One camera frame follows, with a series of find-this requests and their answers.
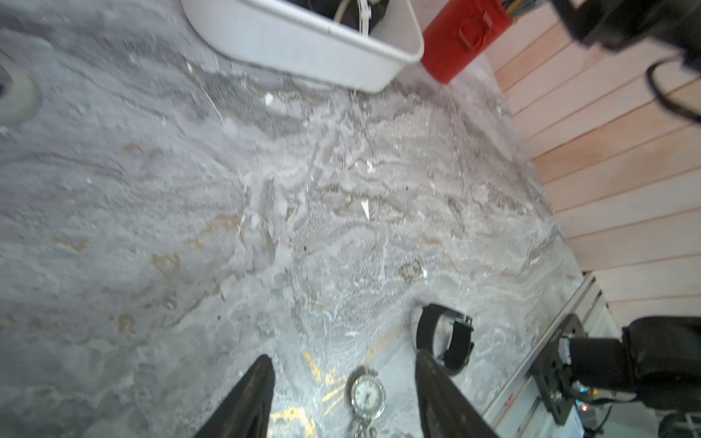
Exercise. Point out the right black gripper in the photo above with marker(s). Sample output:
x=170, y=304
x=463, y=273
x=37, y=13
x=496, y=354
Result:
x=617, y=25

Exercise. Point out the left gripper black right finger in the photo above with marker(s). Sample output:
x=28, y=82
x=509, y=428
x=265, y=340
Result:
x=444, y=411

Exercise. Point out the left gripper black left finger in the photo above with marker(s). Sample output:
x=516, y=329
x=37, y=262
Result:
x=245, y=411

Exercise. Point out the small black watch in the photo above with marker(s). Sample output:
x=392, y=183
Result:
x=447, y=335

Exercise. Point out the silver metal watch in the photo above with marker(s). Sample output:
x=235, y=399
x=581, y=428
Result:
x=368, y=400

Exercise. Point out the white small watch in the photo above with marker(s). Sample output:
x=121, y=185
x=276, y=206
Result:
x=362, y=15

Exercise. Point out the white plastic storage box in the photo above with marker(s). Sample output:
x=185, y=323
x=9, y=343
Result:
x=290, y=39

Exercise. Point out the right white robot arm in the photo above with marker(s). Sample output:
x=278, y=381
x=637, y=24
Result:
x=657, y=359

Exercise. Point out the bundle of pens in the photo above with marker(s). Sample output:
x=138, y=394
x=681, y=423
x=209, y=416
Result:
x=517, y=8

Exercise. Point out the red pen cup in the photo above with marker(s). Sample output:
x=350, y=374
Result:
x=459, y=33

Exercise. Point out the beige stapler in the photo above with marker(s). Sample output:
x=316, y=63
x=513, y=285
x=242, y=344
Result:
x=20, y=96

